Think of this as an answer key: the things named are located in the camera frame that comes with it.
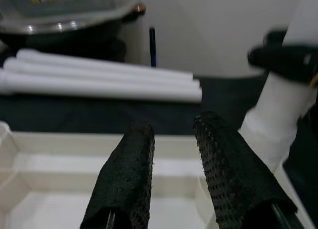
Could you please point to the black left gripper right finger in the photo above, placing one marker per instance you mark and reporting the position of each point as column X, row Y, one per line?
column 228, row 169

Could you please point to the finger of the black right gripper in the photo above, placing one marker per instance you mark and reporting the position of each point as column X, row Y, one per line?
column 280, row 60
column 274, row 36

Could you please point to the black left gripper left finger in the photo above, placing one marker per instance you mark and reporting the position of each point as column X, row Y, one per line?
column 129, row 176

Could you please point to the white plastic table top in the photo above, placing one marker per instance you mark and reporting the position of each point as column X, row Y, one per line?
column 62, row 152

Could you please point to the black tablecloth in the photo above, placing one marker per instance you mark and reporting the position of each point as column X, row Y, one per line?
column 74, row 114

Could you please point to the black pan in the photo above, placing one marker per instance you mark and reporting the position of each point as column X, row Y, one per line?
column 62, row 40

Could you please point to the clear plastic storage box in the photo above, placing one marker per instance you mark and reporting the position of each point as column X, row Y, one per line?
column 74, row 3

